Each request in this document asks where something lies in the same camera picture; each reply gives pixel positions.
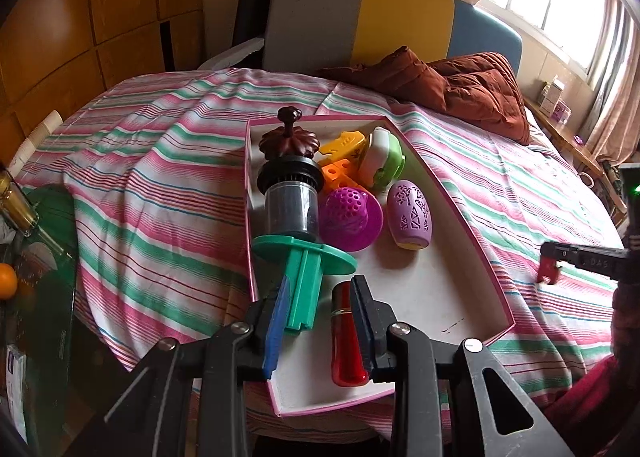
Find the purple box on shelf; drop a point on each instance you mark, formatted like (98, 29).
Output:
(561, 113)

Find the orange fruit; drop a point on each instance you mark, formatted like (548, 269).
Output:
(8, 282)

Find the brown quilted blanket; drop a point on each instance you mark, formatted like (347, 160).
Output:
(479, 88)

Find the yellow plastic toy shell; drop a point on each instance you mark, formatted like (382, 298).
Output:
(349, 145)

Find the lilac egg-shaped toy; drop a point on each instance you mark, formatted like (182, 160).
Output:
(408, 216)

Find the dark brown fluted lid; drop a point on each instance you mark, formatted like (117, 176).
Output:
(289, 139)

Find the white box on shelf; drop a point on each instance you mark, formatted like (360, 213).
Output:
(550, 95)

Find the beige curtain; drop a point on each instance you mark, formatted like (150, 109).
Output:
(611, 128)

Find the red cylindrical bottle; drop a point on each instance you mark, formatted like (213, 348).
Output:
(346, 362)

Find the orange plastic block toy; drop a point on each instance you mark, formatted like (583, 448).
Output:
(340, 174)

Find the magenta perforated dome toy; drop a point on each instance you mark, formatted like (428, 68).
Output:
(350, 219)

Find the black lidded clear jar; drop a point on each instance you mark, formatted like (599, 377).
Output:
(291, 185)

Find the wooden side shelf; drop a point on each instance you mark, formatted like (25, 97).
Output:
(564, 141)

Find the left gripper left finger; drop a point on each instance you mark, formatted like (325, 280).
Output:
(245, 351)

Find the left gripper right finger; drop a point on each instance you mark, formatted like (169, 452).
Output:
(395, 352)

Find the glass bottle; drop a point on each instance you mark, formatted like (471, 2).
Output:
(16, 207)

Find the small red toy piece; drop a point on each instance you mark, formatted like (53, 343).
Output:
(548, 271)

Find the green glass side table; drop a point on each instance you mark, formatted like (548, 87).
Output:
(36, 323)

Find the green white round toy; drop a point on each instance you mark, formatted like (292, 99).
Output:
(382, 161)

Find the pink rimmed white tray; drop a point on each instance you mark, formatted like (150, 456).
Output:
(448, 290)

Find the green plastic stand toy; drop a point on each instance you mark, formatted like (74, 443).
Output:
(304, 263)

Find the grey yellow blue headboard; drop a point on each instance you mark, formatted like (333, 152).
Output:
(303, 36)

